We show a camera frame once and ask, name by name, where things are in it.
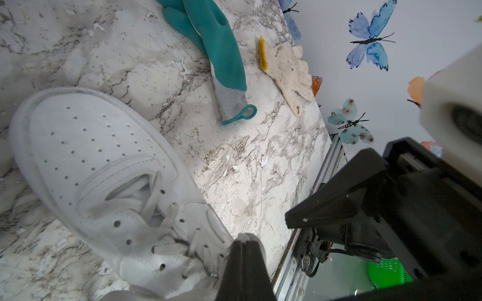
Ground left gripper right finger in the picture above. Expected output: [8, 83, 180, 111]
[244, 241, 276, 301]

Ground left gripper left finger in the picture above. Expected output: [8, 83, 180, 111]
[215, 241, 246, 301]

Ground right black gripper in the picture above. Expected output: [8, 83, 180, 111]
[284, 137, 482, 301]

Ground white sneaker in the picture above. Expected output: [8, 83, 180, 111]
[8, 87, 268, 301]

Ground green plastic basket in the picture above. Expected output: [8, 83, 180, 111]
[367, 258, 413, 289]

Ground beige work glove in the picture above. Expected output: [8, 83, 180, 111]
[258, 37, 315, 117]

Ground aluminium front rail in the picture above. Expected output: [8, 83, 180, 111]
[272, 134, 347, 300]

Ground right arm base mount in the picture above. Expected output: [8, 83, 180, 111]
[294, 222, 395, 277]

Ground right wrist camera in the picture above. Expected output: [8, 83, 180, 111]
[420, 45, 481, 183]

